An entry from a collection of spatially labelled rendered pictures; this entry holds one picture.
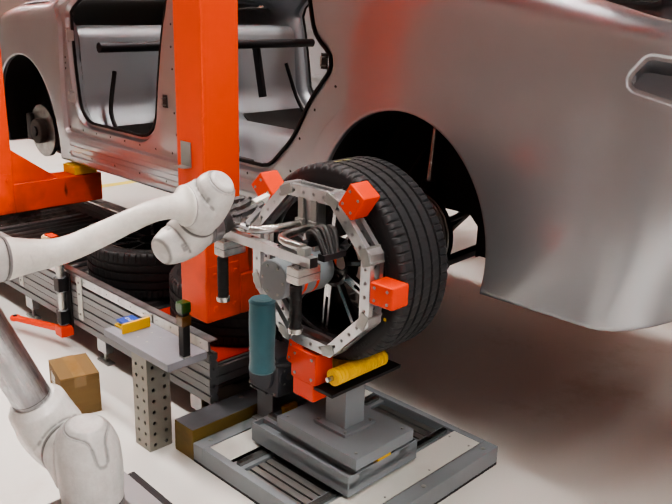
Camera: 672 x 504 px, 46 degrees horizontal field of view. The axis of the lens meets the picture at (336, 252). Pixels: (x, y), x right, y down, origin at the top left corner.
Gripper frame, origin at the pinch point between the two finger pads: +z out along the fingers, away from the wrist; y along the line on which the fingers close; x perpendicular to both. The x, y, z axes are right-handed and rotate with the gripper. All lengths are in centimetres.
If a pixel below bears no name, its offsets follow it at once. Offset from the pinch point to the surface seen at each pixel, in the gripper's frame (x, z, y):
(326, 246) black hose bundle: 0.7, 3.7, -23.4
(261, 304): 37.6, 6.1, -11.7
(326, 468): 79, 8, -58
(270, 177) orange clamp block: 10.8, 27.1, 13.0
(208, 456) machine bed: 109, 1, -20
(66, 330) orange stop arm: 173, 43, 91
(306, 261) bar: 3.1, -4.4, -22.9
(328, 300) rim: 34.8, 25.2, -25.1
